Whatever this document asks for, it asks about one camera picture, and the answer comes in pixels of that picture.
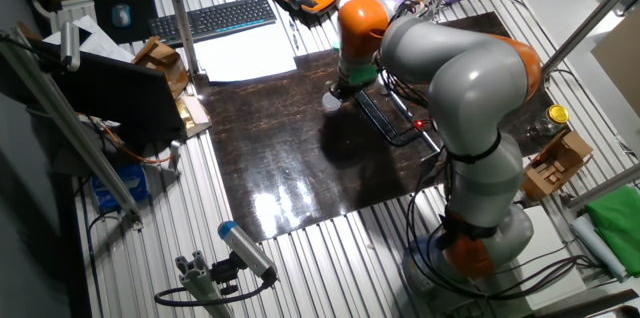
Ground loose white papers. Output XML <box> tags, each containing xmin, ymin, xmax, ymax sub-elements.
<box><xmin>42</xmin><ymin>14</ymin><xmax>136</xmax><ymax>64</ymax></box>

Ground black metal C-clamp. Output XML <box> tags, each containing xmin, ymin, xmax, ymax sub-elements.
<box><xmin>353</xmin><ymin>88</ymin><xmax>442</xmax><ymax>153</ymax></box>

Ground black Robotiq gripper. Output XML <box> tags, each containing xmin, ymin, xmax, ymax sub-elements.
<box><xmin>328</xmin><ymin>77</ymin><xmax>362</xmax><ymax>109</ymax></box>

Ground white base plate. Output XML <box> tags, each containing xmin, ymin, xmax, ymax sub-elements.
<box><xmin>514</xmin><ymin>205</ymin><xmax>587</xmax><ymax>310</ymax></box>

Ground open brown cardboard box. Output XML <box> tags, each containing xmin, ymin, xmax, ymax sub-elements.
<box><xmin>521</xmin><ymin>130</ymin><xmax>595</xmax><ymax>203</ymax></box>

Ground long aluminium frame strut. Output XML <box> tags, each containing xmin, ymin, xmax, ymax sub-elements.
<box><xmin>0</xmin><ymin>27</ymin><xmax>145</xmax><ymax>232</ymax></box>

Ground blue tissue pack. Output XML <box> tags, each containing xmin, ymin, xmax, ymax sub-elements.
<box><xmin>90</xmin><ymin>163</ymin><xmax>150</xmax><ymax>212</ymax></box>

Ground glass jar gold lid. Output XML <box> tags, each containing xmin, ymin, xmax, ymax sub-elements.
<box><xmin>533</xmin><ymin>104</ymin><xmax>570</xmax><ymax>138</ymax></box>

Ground orange cable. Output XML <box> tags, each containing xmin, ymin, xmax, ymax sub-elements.
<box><xmin>74</xmin><ymin>111</ymin><xmax>174</xmax><ymax>165</ymax></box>

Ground grey computer mouse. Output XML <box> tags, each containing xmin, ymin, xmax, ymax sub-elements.
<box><xmin>111</xmin><ymin>3</ymin><xmax>132</xmax><ymax>29</ymax></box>

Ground short diagonal aluminium bar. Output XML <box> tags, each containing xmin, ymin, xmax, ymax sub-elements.
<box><xmin>564</xmin><ymin>162</ymin><xmax>640</xmax><ymax>212</ymax></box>

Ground black flat monitor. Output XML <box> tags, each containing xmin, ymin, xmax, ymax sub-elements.
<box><xmin>0</xmin><ymin>37</ymin><xmax>187</xmax><ymax>145</ymax></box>

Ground dark marble pattern mat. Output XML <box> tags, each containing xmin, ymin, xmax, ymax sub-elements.
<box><xmin>199</xmin><ymin>11</ymin><xmax>571</xmax><ymax>244</ymax></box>

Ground black camera cable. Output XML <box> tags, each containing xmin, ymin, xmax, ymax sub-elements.
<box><xmin>153</xmin><ymin>271</ymin><xmax>277</xmax><ymax>308</ymax></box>

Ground pale blue roll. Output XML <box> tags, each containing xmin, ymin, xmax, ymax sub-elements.
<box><xmin>569</xmin><ymin>213</ymin><xmax>629</xmax><ymax>283</ymax></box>

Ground small brown cardboard carton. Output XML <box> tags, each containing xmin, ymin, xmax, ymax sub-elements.
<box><xmin>131</xmin><ymin>36</ymin><xmax>190</xmax><ymax>100</ymax></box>

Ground gold foil box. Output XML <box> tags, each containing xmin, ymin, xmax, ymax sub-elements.
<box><xmin>174</xmin><ymin>93</ymin><xmax>213</xmax><ymax>138</ymax></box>

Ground green cloth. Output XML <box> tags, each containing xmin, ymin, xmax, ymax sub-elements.
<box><xmin>584</xmin><ymin>185</ymin><xmax>640</xmax><ymax>278</ymax></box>

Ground silver camera on strut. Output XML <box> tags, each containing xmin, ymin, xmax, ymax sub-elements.
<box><xmin>59</xmin><ymin>21</ymin><xmax>82</xmax><ymax>72</ymax></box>

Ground black mouse pad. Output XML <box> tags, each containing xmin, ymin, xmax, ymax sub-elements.
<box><xmin>93</xmin><ymin>0</ymin><xmax>160</xmax><ymax>45</ymax></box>

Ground tall aluminium frame pole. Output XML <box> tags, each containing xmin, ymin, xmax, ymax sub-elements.
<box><xmin>159</xmin><ymin>0</ymin><xmax>201</xmax><ymax>77</ymax></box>

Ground diagonal aluminium frame bar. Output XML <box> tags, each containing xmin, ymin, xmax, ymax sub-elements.
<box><xmin>541</xmin><ymin>0</ymin><xmax>640</xmax><ymax>77</ymax></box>

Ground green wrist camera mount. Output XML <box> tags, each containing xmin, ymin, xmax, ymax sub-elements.
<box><xmin>344</xmin><ymin>61</ymin><xmax>380</xmax><ymax>87</ymax></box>

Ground black computer keyboard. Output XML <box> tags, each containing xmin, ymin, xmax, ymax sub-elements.
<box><xmin>147</xmin><ymin>0</ymin><xmax>278</xmax><ymax>49</ymax></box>

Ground brown cardboard panel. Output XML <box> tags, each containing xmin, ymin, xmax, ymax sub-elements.
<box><xmin>591</xmin><ymin>7</ymin><xmax>640</xmax><ymax>119</ymax></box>

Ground large white paper sheet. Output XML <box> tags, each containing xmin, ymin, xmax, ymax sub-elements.
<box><xmin>192</xmin><ymin>20</ymin><xmax>298</xmax><ymax>83</ymax></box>

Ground silver camera blue cap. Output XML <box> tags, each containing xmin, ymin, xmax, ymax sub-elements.
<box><xmin>217</xmin><ymin>220</ymin><xmax>279</xmax><ymax>282</ymax></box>

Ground short aluminium profile post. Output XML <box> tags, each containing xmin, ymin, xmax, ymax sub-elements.
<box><xmin>174</xmin><ymin>250</ymin><xmax>235</xmax><ymax>318</ymax></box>

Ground thick black cable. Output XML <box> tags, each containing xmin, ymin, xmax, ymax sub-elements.
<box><xmin>479</xmin><ymin>252</ymin><xmax>606</xmax><ymax>304</ymax></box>

